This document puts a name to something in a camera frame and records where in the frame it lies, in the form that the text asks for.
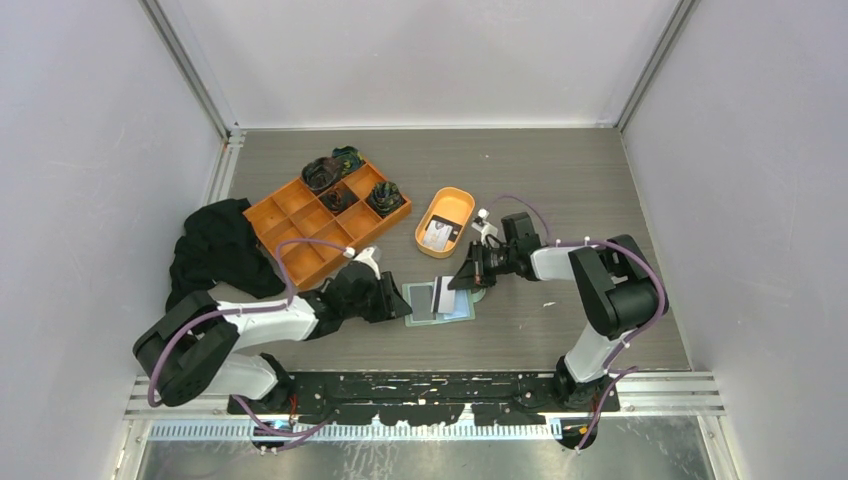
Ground dark rolled sock centre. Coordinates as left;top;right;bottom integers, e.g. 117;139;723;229
319;183;359;216

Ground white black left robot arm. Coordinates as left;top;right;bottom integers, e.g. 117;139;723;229
132;261;413;413

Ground orange wooden divider box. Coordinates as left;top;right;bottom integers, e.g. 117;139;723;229
244;161;412;290

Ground dark rolled sock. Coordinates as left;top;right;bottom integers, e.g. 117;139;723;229
331;145;365;176
319;183;359;216
301;157;343;195

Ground black cloth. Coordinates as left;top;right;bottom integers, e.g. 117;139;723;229
165;198;285;310

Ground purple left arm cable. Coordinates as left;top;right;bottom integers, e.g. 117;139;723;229
146;239;352;452

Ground green patterned rolled sock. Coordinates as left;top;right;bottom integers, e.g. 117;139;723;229
366;181;406;218

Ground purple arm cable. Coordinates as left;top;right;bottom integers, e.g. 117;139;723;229
146;239;352;452
488;194;667;452

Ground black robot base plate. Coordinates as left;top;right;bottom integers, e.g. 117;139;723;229
227;371;619;427

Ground dark rolled sock top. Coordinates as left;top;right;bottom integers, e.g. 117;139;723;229
331;145;365;176

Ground silver VIP diamond card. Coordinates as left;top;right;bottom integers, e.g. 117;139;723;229
431;275;456;315

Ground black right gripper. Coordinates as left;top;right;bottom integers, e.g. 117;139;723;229
449;240;517;291

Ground aluminium frame rail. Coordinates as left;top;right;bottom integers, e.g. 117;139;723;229
124;372;726;444

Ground silver card in tray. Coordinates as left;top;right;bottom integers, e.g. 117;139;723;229
422;219;453;252

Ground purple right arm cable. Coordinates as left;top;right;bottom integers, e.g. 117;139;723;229
488;194;667;452

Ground black card in tray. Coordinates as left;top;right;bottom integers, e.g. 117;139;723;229
428;215;462;242

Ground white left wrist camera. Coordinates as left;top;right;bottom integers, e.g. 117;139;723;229
343;246;381;279

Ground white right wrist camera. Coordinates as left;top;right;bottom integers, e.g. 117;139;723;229
471;208;500;247

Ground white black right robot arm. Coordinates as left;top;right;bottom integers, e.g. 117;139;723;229
447;210;668;411

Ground yellow oval tray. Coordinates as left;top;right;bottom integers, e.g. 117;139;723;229
414;186;475;259

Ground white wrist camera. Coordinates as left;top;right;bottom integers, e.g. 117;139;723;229
471;208;500;247
343;246;381;279

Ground black VIP card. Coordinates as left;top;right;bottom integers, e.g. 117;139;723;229
409;284;435;322

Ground dark rolled sock left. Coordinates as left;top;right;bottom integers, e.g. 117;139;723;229
301;157;343;195

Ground green card holder wallet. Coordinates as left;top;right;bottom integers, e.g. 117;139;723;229
402;282;486;327

